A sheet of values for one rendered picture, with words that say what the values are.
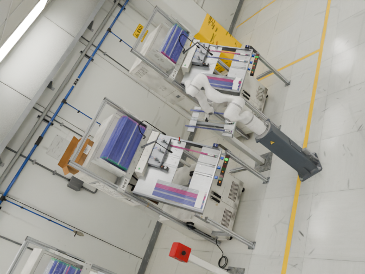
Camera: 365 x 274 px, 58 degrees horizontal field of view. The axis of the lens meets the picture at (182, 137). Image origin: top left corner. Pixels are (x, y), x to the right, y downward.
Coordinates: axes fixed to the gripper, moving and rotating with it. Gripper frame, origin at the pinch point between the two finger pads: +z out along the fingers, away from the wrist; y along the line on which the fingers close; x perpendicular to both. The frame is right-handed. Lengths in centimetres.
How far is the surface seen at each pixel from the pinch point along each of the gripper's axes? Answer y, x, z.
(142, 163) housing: 64, -50, 9
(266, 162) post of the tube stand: 1, 77, 51
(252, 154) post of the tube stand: 2, 58, 42
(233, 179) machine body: 29, 44, 60
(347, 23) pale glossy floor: -172, 136, -27
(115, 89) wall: -95, -155, 104
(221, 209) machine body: 69, 37, 60
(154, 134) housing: 30, -49, 6
